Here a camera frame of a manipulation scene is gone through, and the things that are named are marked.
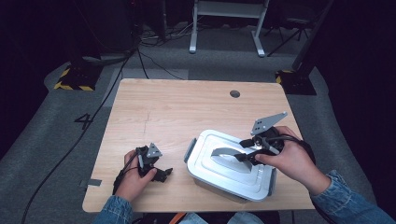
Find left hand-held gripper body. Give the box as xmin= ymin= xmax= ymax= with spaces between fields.
xmin=135 ymin=142 xmax=163 ymax=179

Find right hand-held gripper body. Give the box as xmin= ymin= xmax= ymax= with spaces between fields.
xmin=248 ymin=111 xmax=289 ymax=166

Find white box lid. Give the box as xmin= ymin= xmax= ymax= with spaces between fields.
xmin=186 ymin=129 xmax=276 ymax=203

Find clear plastic storage box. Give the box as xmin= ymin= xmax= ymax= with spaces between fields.
xmin=183 ymin=136 xmax=277 ymax=203

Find person's left hand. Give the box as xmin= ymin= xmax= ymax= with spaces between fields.
xmin=114 ymin=149 xmax=158 ymax=203

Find person's right hand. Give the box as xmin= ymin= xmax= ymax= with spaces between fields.
xmin=255 ymin=125 xmax=323 ymax=195

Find black yellow striped stand base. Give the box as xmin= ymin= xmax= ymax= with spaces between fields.
xmin=53 ymin=63 xmax=104 ymax=91
xmin=275 ymin=69 xmax=318 ymax=96

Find person's legs in jeans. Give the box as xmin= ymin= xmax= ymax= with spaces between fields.
xmin=178 ymin=212 xmax=265 ymax=224

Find grey tape strip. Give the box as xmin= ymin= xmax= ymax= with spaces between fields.
xmin=79 ymin=178 xmax=103 ymax=189

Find black tripod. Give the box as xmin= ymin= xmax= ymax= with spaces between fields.
xmin=267 ymin=12 xmax=312 ymax=58

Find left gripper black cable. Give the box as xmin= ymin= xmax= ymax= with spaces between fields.
xmin=112 ymin=150 xmax=140 ymax=196

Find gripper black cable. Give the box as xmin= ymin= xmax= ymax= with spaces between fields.
xmin=274 ymin=133 xmax=318 ymax=164
xmin=112 ymin=150 xmax=140 ymax=196

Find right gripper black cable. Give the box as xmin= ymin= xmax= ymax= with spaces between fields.
xmin=274 ymin=133 xmax=318 ymax=164

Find orange cable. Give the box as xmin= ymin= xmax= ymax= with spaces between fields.
xmin=167 ymin=212 xmax=185 ymax=224

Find thick black floor cable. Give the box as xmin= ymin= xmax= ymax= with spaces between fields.
xmin=20 ymin=46 xmax=134 ymax=224

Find thin black floor cable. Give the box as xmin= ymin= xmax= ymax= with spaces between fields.
xmin=136 ymin=50 xmax=185 ymax=80

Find dark slanted post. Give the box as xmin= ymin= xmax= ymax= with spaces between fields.
xmin=292 ymin=0 xmax=336 ymax=73

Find white desk frame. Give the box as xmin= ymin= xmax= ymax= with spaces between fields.
xmin=189 ymin=0 xmax=271 ymax=58

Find bundle of floor cables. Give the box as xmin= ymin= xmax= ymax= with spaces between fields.
xmin=139 ymin=21 xmax=200 ymax=48

